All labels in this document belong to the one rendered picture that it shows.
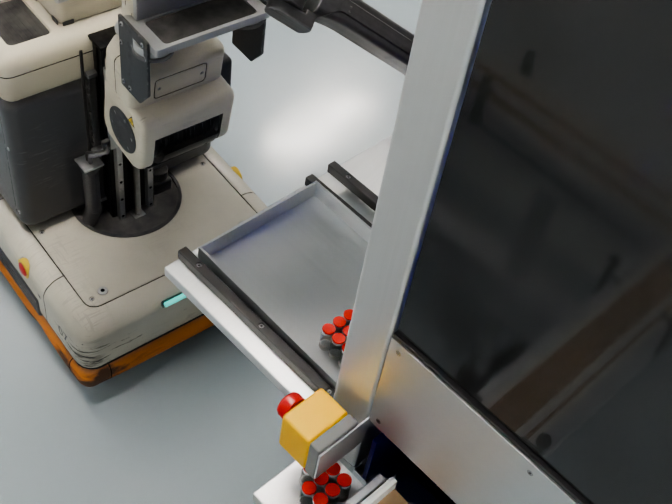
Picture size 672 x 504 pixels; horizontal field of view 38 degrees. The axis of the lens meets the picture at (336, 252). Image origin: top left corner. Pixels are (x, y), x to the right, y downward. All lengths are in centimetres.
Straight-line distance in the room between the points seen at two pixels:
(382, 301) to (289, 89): 225
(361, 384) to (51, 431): 133
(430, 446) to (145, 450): 130
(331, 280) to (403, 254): 57
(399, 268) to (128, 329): 136
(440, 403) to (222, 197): 149
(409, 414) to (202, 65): 102
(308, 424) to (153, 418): 123
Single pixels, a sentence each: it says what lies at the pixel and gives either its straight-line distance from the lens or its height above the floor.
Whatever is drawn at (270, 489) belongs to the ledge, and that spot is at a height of 88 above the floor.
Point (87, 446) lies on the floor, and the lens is 247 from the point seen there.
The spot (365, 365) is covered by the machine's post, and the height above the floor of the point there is 111.
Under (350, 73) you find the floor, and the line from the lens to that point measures 345.
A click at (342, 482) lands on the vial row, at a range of 138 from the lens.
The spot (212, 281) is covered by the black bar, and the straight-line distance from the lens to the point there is 159.
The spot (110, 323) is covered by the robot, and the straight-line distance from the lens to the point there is 234.
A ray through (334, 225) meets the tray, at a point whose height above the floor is 88.
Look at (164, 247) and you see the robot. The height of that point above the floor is 28.
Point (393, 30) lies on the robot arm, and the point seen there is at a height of 130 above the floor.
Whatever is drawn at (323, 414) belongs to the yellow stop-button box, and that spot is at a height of 103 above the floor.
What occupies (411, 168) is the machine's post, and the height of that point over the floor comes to 146.
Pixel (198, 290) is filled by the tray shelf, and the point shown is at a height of 88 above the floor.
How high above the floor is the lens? 214
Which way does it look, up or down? 49 degrees down
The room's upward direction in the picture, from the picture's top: 11 degrees clockwise
